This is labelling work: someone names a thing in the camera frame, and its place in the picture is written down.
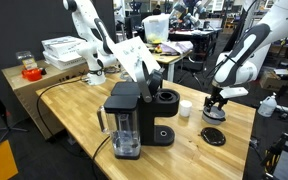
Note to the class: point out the large cardboard box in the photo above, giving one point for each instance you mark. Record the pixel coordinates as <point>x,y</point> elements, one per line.
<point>270,81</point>

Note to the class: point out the white flat carton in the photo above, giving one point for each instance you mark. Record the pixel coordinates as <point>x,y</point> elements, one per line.
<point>62,45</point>
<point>64,62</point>

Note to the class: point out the pink cloth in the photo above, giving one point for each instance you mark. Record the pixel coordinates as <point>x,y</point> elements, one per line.
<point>177,46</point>

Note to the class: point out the orange plastic object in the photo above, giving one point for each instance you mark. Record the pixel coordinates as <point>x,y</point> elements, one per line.
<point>32,75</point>

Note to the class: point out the clear plastic container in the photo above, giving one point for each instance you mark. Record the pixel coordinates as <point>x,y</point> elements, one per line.
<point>27,61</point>

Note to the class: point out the cardboard cabinet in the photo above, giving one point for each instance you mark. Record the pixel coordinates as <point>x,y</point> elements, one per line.
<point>24,96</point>

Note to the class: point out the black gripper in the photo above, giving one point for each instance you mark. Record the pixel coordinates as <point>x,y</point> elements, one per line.
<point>215,97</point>

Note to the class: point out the translucent plastic bin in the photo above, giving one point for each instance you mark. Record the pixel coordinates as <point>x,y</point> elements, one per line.
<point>155,30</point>

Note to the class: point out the white idle robot arm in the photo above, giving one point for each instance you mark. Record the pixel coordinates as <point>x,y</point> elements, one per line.
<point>87,20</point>

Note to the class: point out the white whiteboard with writing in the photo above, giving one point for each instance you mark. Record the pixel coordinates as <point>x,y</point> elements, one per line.
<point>130,53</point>

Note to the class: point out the white plastic bottle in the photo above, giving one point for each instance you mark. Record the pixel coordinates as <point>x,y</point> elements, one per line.
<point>267,106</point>

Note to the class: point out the black tripod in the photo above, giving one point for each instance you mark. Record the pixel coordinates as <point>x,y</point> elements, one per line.
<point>7,125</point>

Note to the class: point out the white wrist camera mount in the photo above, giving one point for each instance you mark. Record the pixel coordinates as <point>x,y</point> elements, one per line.
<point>234,92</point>

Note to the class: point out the wooden background table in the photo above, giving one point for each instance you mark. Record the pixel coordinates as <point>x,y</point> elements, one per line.
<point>165,59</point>

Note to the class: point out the grey background robot arm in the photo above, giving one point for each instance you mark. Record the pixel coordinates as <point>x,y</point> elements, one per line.
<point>187,18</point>

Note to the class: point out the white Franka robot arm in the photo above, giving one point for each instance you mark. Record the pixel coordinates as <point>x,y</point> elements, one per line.
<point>250,50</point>

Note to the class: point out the black metal rig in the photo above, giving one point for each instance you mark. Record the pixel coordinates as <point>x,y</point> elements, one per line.
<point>284,160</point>

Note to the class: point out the black pot lid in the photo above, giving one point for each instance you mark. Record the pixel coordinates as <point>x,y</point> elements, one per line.
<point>213,136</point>

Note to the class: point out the black coffee machine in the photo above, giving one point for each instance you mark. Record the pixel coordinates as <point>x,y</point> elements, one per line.
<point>150,126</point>

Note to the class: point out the white ceramic mug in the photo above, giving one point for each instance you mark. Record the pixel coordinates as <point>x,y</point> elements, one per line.
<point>185,109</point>

